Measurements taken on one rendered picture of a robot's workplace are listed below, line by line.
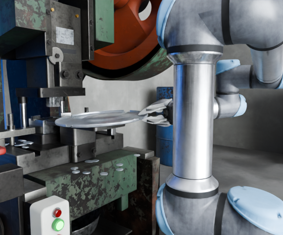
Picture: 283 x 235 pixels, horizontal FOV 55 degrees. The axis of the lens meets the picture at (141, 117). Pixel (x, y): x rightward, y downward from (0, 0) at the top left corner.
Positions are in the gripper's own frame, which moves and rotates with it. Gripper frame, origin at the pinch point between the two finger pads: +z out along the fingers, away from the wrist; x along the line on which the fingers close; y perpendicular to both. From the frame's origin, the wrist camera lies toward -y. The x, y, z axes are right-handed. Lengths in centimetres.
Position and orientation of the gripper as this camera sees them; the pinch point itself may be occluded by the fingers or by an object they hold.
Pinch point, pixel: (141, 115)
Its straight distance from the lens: 87.7
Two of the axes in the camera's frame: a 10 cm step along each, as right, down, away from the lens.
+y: 2.5, 1.2, -9.6
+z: -9.7, 1.1, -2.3
